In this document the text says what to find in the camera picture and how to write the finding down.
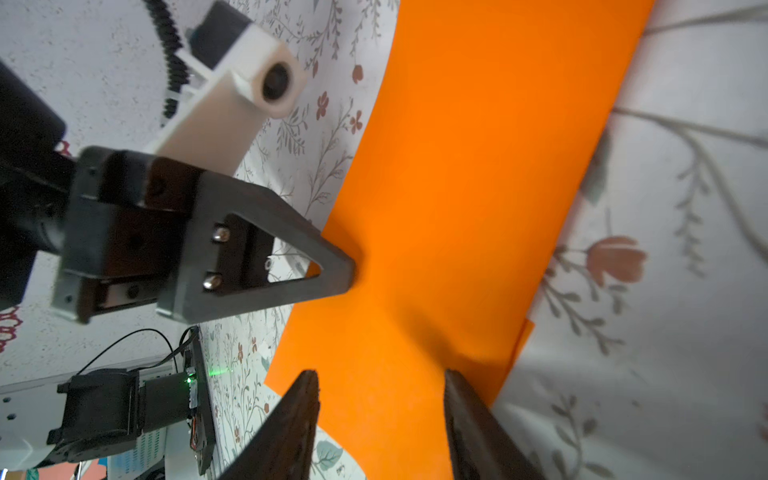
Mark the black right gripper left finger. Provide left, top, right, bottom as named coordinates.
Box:
left=219, top=370, right=320, bottom=480

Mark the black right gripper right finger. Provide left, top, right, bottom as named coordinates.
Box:
left=443, top=369, right=543, bottom=480

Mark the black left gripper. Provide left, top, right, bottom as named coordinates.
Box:
left=52, top=146, right=355, bottom=324

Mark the orange square paper sheet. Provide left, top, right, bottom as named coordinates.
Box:
left=267, top=1, right=652, bottom=479

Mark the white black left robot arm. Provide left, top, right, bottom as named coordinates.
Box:
left=1, top=69, right=355, bottom=472

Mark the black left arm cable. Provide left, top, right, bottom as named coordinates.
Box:
left=74, top=326, right=199, bottom=376

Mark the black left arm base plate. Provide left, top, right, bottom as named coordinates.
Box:
left=181, top=326, right=216, bottom=476

